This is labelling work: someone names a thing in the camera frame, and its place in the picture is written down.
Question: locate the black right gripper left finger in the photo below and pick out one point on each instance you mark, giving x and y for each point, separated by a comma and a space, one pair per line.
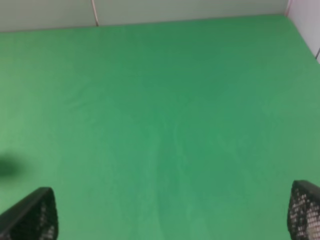
35, 217

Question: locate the green table cloth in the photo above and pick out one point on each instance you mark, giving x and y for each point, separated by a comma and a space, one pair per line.
191, 130

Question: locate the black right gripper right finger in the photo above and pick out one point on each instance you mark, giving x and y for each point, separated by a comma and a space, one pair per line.
303, 215

